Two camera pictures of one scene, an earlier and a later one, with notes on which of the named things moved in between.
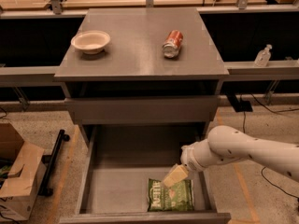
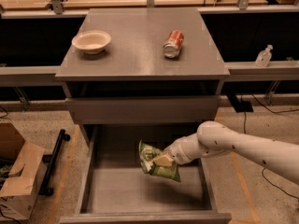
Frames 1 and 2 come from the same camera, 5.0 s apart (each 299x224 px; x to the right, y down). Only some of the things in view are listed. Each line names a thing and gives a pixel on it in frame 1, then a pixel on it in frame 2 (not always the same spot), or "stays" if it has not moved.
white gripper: (189, 160) → (175, 152)
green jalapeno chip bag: (177, 198) → (147, 155)
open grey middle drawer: (117, 163) stays
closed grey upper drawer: (141, 109) stays
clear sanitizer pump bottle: (263, 56) stays
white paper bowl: (91, 41) stays
